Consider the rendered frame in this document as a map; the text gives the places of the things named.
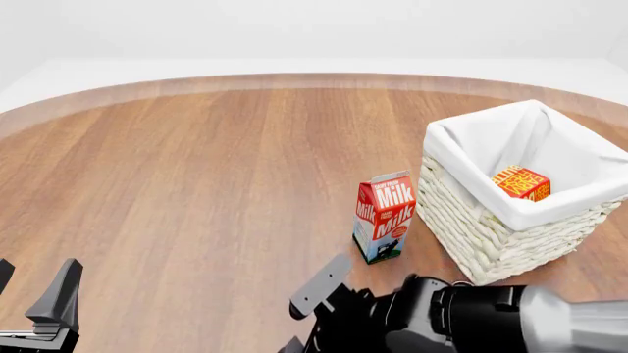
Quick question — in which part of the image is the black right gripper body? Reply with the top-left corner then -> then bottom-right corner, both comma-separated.
277,284 -> 390,353

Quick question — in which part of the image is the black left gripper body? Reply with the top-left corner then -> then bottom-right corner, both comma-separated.
0,327 -> 80,353

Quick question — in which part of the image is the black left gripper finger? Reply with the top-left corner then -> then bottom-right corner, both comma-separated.
25,257 -> 84,335
0,257 -> 17,296

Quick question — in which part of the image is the cream woven basket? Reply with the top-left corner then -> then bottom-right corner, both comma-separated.
416,98 -> 628,287

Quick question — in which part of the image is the red and yellow butter box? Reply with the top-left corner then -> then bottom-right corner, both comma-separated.
491,165 -> 552,203

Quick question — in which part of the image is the white cloth basket liner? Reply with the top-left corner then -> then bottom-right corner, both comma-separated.
423,98 -> 628,232

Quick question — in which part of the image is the grey plate on black stalk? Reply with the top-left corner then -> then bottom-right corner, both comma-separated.
288,252 -> 354,321

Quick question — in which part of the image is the red and white milk carton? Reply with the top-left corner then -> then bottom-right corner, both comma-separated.
351,169 -> 418,266

